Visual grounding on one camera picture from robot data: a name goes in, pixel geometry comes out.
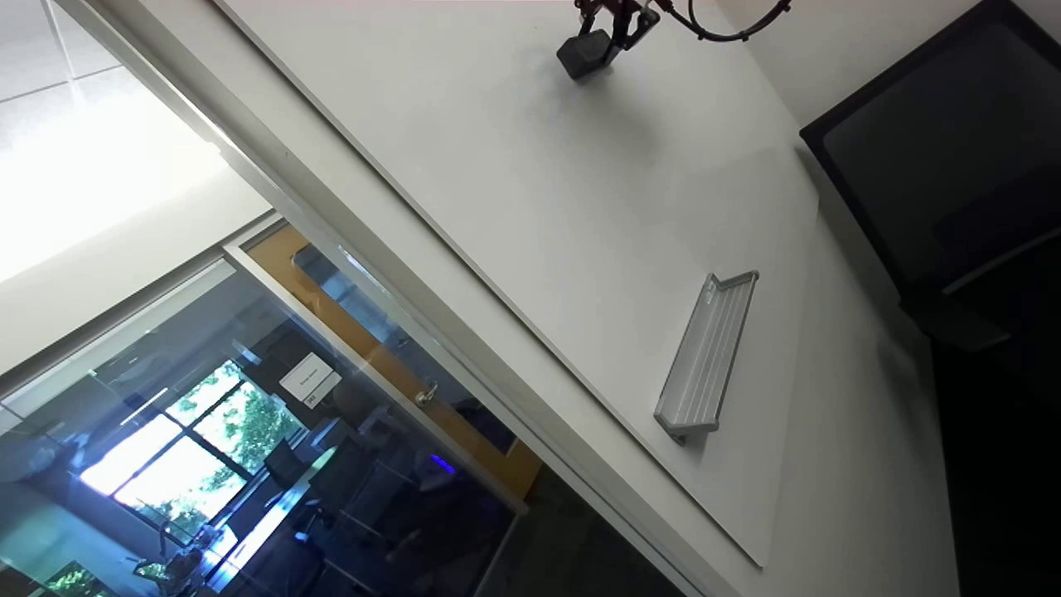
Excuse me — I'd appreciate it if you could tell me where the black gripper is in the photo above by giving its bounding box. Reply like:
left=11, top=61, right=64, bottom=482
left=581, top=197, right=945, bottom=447
left=568, top=0, right=662, bottom=54

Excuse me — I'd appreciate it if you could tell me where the wooden framed glass door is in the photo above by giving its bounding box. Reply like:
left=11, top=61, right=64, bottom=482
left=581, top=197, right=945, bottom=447
left=225, top=213, right=546, bottom=516

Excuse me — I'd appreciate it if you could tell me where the white paper sign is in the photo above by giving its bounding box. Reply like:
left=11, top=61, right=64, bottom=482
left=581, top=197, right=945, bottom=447
left=276, top=347, right=346, bottom=407

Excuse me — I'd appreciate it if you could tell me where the large white whiteboard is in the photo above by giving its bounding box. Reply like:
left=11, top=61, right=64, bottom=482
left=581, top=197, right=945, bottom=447
left=64, top=0, right=964, bottom=597

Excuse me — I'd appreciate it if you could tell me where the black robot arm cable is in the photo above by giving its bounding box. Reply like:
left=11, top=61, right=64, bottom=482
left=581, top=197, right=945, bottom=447
left=661, top=0, right=796, bottom=47

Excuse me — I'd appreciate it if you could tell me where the black monitor screen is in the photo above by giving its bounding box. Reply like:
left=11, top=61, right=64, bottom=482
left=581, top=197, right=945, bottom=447
left=796, top=0, right=1061, bottom=335

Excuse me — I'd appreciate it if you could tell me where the black whiteboard eraser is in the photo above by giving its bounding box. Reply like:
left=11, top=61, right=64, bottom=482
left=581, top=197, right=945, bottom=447
left=553, top=27, right=617, bottom=83

